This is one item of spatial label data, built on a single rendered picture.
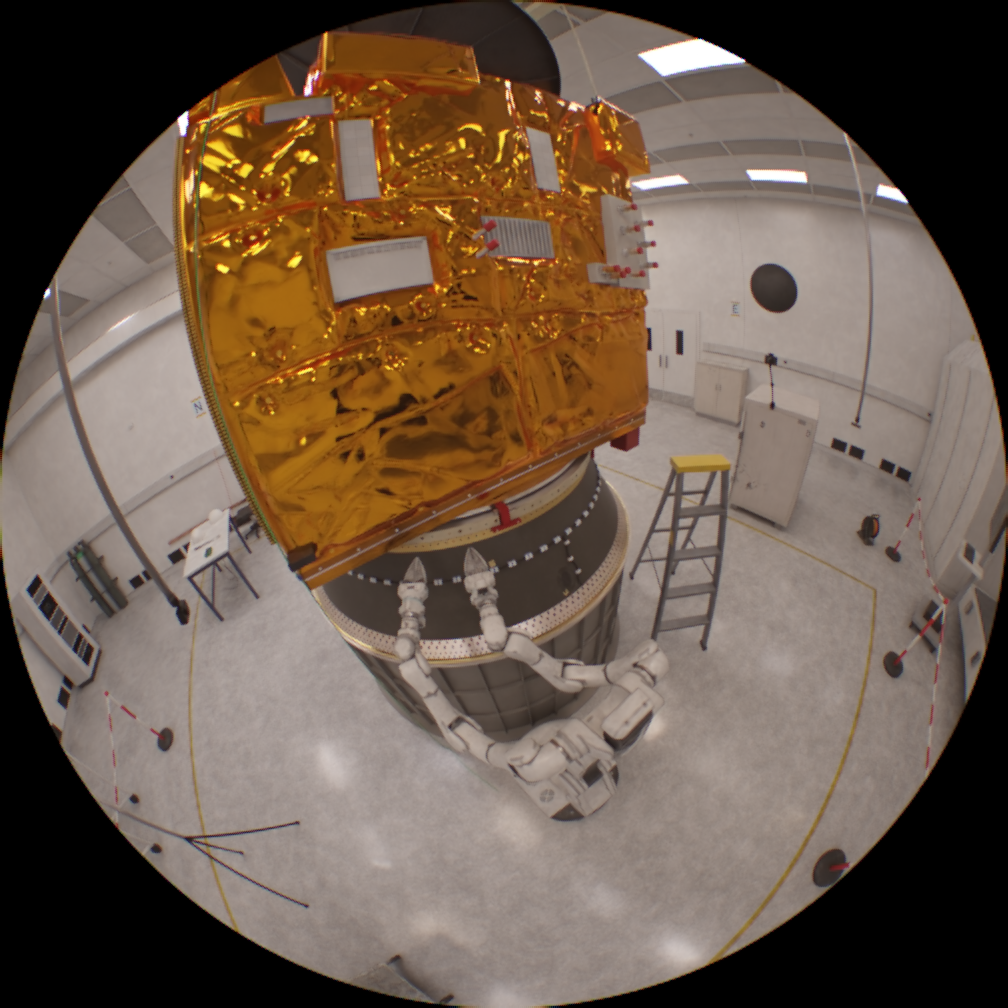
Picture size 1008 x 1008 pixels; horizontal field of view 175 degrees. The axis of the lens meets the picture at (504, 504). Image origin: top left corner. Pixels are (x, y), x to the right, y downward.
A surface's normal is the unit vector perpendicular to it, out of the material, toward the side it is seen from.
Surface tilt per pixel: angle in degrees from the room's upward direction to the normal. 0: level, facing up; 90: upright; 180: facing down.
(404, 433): 87
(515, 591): 62
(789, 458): 90
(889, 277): 90
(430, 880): 0
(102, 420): 90
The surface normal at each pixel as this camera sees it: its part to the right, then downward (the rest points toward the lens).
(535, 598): 0.33, 0.00
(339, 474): 0.58, 0.31
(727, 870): -0.13, -0.83
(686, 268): -0.78, 0.42
